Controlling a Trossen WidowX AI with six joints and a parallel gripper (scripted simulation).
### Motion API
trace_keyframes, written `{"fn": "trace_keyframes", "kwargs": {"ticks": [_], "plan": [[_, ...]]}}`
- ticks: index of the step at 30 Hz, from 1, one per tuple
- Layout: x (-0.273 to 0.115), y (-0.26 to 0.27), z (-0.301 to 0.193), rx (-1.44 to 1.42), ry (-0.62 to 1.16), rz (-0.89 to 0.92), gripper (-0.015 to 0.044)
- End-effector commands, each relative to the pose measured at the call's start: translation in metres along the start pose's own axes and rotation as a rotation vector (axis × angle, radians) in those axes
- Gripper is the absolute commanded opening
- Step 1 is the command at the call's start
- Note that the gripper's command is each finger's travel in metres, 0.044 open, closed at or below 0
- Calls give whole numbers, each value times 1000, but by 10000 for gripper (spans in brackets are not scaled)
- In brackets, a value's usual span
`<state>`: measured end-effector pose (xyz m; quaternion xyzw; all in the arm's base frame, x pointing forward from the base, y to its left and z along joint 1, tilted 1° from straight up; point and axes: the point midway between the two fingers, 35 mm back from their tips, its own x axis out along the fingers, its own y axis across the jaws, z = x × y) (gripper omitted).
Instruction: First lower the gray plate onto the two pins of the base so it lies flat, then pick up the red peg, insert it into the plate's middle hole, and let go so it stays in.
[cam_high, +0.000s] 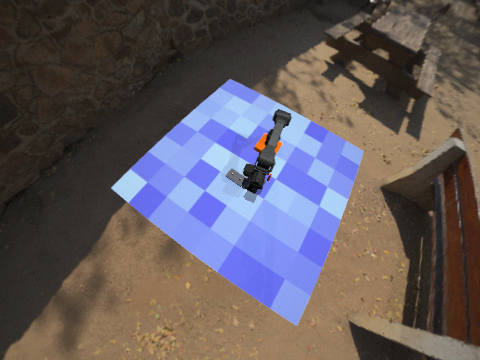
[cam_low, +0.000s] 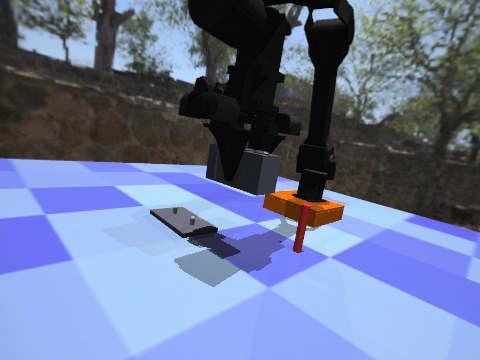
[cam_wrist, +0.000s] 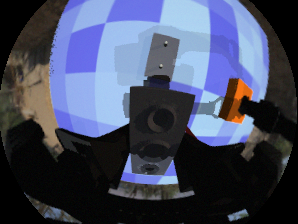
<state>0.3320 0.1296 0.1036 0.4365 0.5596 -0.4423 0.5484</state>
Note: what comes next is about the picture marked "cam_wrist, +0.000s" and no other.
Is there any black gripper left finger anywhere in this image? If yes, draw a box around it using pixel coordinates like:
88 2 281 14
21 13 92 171
55 123 130 190

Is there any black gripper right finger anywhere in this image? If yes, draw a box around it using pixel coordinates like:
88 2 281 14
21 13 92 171
173 132 247 193

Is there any red peg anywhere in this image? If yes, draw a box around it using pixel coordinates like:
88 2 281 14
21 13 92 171
185 125 197 139

